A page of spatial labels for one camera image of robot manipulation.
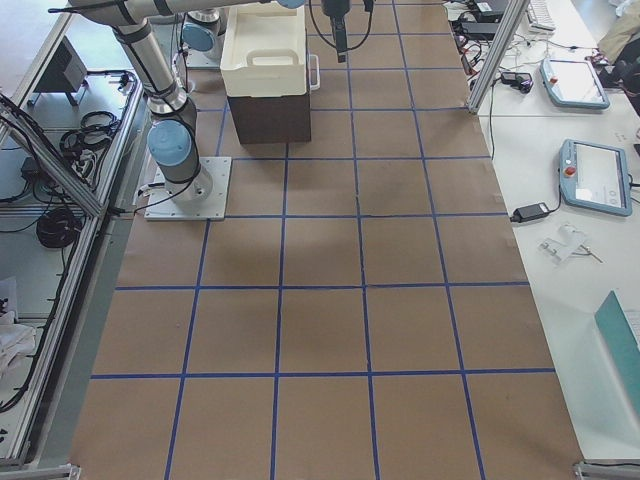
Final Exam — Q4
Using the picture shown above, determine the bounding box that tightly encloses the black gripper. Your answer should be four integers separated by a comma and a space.
321, 0, 350, 63

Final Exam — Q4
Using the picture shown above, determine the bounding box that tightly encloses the white plastic tray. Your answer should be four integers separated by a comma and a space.
220, 2, 307, 98

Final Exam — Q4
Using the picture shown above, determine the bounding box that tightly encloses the dark brown wooden cabinet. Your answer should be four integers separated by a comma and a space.
228, 92, 312, 145

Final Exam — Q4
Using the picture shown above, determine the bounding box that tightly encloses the upper blue teach pendant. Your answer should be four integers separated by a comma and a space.
539, 58, 610, 110

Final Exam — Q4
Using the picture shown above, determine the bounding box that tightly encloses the blue teach pendant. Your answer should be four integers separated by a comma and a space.
539, 58, 610, 110
559, 139, 632, 217

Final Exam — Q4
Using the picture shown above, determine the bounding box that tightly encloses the small black power brick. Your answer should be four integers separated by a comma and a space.
510, 202, 551, 224

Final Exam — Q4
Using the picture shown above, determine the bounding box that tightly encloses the lower blue teach pendant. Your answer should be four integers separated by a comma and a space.
559, 139, 632, 217

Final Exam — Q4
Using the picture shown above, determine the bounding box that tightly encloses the teal green board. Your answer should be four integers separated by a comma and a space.
594, 290, 639, 444

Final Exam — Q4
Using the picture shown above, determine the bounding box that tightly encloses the black braided cable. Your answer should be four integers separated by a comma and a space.
308, 0, 376, 52

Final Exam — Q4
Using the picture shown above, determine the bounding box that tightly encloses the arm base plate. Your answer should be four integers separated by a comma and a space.
142, 157, 232, 221
186, 49, 222, 71

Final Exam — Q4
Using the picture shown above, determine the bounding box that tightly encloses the aluminium frame post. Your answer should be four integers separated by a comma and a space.
467, 0, 527, 114

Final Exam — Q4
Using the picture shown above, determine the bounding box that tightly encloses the coiled black cable bundle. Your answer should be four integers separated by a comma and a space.
35, 205, 84, 250

